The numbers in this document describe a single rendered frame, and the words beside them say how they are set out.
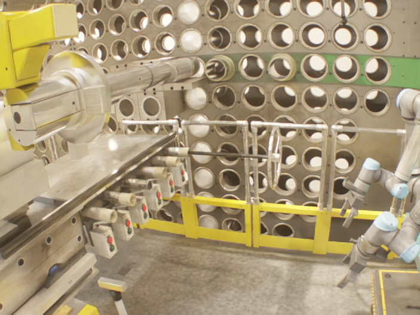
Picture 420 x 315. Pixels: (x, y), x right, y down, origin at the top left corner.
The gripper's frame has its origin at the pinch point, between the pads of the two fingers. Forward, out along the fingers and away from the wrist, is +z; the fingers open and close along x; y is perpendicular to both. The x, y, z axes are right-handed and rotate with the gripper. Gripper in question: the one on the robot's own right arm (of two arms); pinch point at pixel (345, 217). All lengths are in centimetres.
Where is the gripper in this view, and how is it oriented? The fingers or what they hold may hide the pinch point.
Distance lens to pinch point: 164.1
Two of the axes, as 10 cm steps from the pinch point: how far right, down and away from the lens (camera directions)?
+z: -3.4, 8.9, 3.1
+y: 9.1, 3.9, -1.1
